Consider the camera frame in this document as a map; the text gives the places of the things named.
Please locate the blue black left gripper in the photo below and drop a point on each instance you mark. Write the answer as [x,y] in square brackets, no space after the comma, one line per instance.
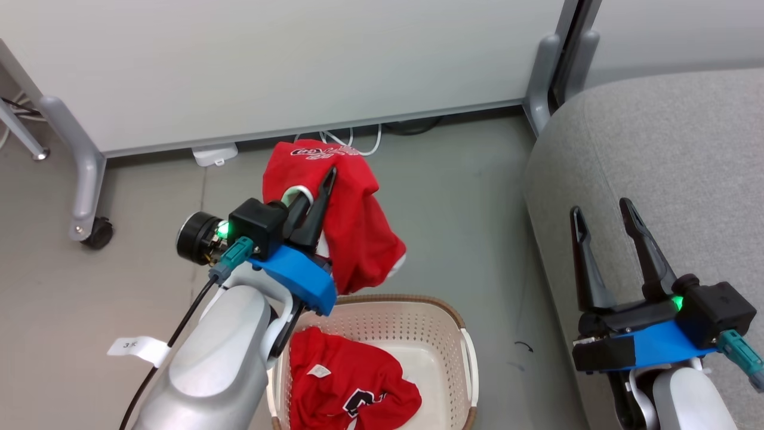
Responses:
[298,278]

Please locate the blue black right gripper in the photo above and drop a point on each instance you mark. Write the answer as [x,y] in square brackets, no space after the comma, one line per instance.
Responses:
[627,343]

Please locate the red shirt with white lettering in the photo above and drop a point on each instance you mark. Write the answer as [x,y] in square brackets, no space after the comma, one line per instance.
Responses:
[358,227]

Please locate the red shirt with black number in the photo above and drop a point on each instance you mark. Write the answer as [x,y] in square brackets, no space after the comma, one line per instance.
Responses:
[346,382]

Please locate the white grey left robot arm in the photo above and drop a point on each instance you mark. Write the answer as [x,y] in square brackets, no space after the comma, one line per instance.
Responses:
[221,352]

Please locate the cream perforated laundry basket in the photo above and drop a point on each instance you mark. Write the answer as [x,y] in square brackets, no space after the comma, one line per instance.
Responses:
[441,352]

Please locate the white power adapter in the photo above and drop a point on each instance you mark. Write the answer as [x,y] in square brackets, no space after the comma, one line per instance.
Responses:
[215,154]

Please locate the grey fabric sofa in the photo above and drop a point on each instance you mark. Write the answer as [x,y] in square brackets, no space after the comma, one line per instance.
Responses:
[674,155]

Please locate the small black floor scrap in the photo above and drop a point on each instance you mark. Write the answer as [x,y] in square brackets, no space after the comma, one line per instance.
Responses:
[525,345]

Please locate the wide white partition panel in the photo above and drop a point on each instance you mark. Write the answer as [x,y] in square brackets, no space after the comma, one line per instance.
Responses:
[268,60]

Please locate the black caster wheel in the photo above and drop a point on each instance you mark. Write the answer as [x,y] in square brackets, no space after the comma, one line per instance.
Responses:
[99,233]

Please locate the grey partition leg with caster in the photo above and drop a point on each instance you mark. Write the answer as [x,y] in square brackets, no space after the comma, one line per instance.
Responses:
[83,161]

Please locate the narrow white partition panel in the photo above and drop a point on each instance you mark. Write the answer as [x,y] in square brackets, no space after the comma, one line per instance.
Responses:
[680,36]

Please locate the grey metal chair leg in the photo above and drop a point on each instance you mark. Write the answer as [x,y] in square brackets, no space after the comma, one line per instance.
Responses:
[21,134]

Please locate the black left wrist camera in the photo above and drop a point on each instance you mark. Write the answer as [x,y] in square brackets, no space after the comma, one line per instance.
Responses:
[259,224]

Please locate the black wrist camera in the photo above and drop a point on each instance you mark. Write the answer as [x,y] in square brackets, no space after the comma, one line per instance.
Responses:
[259,224]
[716,310]

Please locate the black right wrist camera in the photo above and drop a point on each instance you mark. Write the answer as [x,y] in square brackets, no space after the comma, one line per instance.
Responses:
[716,310]

